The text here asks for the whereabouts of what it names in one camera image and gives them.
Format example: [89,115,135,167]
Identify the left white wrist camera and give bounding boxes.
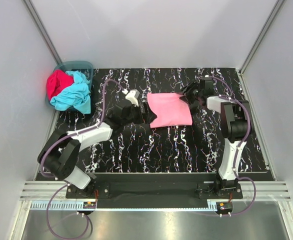
[122,89,140,107]

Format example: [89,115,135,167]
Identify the pink t shirt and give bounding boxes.
[147,93,193,128]

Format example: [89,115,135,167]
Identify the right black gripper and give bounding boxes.
[175,80,203,106]

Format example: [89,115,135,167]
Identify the right corner aluminium post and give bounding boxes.
[238,0,286,75]

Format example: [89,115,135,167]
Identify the left corner aluminium post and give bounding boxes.
[22,0,62,65]

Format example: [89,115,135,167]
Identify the purple cable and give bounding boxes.
[40,79,127,238]
[196,76,257,217]

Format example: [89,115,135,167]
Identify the corner aluminium post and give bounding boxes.
[22,0,62,65]
[238,0,286,75]

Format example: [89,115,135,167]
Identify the red t shirt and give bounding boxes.
[46,69,74,101]

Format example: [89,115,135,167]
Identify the aluminium frame rail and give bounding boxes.
[20,181,292,201]

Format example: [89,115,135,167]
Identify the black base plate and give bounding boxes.
[66,173,243,211]

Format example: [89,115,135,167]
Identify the teal plastic basket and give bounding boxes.
[45,61,94,111]

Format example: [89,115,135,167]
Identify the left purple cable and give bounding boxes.
[40,79,127,238]

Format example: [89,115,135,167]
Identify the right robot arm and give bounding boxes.
[180,75,254,198]

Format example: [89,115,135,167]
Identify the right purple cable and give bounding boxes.
[196,76,257,217]

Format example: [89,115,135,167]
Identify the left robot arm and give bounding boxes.
[37,100,157,198]

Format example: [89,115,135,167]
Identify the cyan t shirt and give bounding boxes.
[48,70,91,114]

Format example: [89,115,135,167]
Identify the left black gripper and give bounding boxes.
[122,102,157,127]

